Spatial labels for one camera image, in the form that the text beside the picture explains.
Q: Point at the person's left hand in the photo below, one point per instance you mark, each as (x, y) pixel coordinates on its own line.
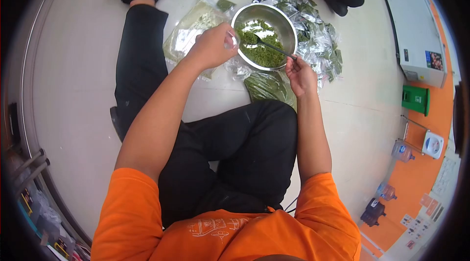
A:
(213, 46)

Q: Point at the person's right hand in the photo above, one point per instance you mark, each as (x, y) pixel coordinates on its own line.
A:
(301, 75)

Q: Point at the person's right fingers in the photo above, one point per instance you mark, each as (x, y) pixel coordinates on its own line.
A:
(293, 67)

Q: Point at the person's left fingers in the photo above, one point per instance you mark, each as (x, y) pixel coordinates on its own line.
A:
(229, 39)

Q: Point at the small clear plastic bag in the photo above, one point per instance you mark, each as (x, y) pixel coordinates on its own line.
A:
(232, 40)

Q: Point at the crumpled empty clear bags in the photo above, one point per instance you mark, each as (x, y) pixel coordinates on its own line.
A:
(238, 67)

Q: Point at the large clear bag green herbs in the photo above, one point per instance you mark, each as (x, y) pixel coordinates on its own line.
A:
(270, 87)

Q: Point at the chopped green herbs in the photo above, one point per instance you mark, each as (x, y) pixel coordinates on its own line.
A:
(262, 46)

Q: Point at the small bag of green herbs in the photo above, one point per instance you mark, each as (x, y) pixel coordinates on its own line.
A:
(224, 4)

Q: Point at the stainless steel bowl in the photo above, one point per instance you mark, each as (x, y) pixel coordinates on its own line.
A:
(265, 36)

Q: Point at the pile of small filled bags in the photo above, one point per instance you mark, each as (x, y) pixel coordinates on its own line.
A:
(315, 37)

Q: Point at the large clear bag pale herbs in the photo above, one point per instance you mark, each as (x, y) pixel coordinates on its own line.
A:
(191, 31)

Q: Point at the person's legs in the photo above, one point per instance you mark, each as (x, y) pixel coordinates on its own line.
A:
(227, 158)

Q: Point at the green plastic box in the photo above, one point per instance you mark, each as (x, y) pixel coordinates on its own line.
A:
(415, 98)

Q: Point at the white chest freezer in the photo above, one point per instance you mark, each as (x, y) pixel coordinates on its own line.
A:
(413, 26)

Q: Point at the clear water jug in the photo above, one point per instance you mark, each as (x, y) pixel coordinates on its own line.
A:
(402, 151)
(386, 191)

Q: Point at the white weighing scale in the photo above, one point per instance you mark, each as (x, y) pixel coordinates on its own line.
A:
(432, 145)

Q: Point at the dark water jug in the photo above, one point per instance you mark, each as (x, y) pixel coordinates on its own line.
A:
(372, 212)

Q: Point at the person's body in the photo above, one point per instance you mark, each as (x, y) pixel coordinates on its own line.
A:
(235, 235)

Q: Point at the cluttered metal shelf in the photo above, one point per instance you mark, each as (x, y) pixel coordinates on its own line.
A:
(40, 206)

